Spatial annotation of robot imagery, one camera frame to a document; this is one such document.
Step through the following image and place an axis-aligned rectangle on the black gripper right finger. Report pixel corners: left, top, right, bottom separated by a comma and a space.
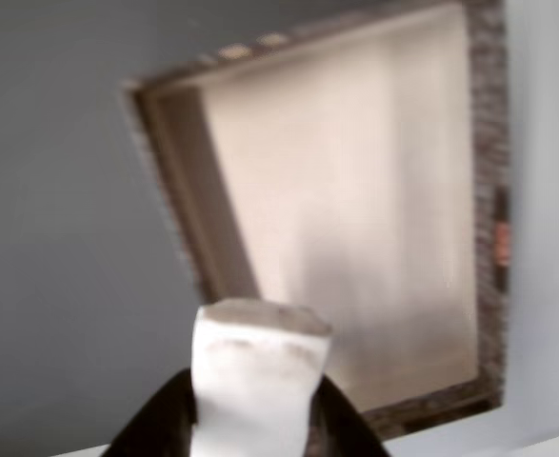
306, 375, 392, 457

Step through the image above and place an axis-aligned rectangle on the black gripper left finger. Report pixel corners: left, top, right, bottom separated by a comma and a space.
107, 368, 200, 457

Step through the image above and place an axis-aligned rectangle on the white rectangular block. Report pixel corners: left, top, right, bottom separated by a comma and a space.
189, 298, 333, 457

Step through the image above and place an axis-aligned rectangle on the patterned open cardboard box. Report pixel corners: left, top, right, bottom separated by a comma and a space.
121, 0, 511, 437

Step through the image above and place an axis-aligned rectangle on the grey table mat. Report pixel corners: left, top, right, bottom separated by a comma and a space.
0, 0, 466, 452

